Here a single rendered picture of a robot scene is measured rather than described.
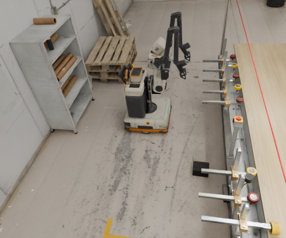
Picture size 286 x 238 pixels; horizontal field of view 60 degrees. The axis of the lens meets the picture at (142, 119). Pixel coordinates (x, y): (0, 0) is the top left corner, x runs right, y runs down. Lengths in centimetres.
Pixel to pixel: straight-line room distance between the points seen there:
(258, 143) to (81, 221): 211
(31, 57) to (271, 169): 294
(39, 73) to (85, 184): 158
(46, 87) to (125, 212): 196
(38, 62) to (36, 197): 172
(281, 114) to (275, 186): 93
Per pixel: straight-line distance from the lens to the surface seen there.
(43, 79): 361
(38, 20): 384
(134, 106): 353
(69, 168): 368
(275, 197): 227
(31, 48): 341
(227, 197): 221
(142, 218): 305
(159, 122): 361
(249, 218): 244
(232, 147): 253
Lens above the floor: 273
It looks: 42 degrees down
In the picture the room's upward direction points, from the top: 7 degrees counter-clockwise
